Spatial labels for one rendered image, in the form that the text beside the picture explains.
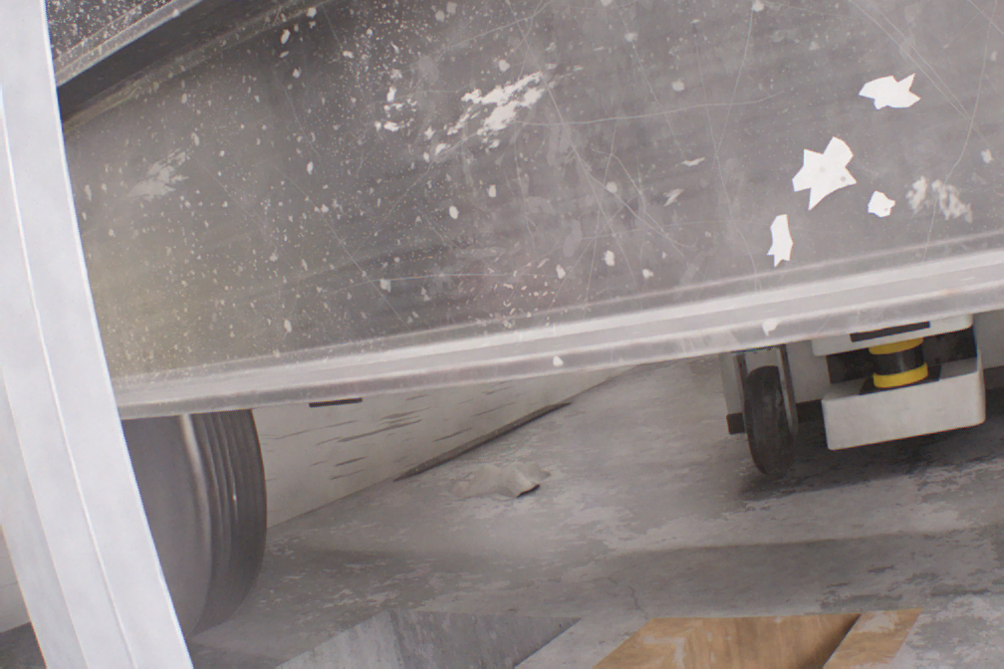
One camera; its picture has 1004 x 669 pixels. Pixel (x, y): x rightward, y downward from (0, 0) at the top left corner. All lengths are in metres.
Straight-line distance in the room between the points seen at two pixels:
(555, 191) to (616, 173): 0.04
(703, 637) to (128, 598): 0.79
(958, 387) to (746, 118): 1.18
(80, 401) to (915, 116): 0.46
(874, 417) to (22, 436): 1.30
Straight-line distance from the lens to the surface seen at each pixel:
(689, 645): 1.24
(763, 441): 1.73
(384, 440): 2.52
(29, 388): 0.65
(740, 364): 1.79
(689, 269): 0.53
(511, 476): 2.13
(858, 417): 1.68
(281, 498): 2.30
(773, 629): 1.24
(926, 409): 1.67
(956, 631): 1.11
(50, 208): 0.61
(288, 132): 0.69
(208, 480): 1.28
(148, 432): 1.36
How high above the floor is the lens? 0.48
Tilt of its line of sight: 2 degrees down
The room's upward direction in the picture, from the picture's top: 12 degrees counter-clockwise
